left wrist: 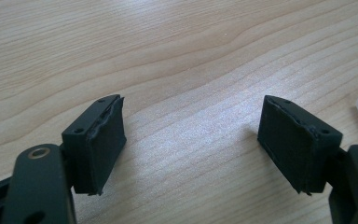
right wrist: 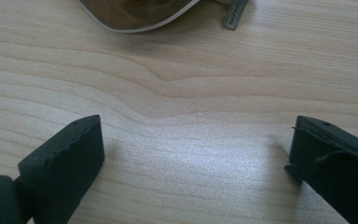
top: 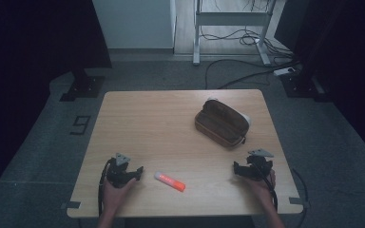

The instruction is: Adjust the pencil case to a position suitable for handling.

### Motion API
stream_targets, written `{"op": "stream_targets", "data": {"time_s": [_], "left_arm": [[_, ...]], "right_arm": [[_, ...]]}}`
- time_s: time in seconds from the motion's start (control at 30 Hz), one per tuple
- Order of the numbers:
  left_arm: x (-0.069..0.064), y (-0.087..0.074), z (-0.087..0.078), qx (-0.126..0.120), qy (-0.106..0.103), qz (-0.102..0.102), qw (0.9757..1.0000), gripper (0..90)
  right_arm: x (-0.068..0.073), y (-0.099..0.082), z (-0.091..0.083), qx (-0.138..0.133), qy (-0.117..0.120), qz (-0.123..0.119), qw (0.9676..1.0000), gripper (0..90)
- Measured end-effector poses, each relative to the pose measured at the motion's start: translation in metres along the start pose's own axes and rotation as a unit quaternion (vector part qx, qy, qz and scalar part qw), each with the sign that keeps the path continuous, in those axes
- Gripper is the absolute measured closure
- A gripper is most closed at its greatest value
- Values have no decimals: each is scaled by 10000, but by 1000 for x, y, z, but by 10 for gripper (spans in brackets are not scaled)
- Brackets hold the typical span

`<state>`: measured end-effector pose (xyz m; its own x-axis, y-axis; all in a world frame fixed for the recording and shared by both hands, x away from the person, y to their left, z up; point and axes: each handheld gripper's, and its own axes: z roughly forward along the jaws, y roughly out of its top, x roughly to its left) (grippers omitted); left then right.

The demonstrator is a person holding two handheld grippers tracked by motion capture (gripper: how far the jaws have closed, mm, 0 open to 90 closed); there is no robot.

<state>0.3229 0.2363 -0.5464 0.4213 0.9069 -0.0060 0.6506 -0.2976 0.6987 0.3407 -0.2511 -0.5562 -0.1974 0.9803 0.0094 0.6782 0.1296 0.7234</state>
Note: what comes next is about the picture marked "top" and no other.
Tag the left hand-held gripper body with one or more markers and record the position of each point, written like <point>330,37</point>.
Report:
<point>118,172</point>

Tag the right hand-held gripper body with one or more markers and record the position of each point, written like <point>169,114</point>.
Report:
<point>259,166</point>

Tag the orange marker pen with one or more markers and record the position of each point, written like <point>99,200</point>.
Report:
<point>170,181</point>

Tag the brown pencil case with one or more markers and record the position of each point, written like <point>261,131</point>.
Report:
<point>221,123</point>

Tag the person's right hand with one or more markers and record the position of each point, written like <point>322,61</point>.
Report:
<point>259,188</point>

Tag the person's left hand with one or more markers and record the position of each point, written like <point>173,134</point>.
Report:
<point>115,196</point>

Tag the grey tape piece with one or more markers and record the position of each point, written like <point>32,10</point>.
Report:
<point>296,200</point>
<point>72,205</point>

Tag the black stand base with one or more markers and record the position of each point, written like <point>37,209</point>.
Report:
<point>301,86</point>
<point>84,86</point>

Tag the white power strip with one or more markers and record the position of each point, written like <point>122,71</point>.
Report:
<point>283,71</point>

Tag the dark curtain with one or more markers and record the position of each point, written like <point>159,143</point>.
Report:
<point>28,63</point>
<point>345,57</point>

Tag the white metal desk frame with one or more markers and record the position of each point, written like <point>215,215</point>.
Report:
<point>231,18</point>

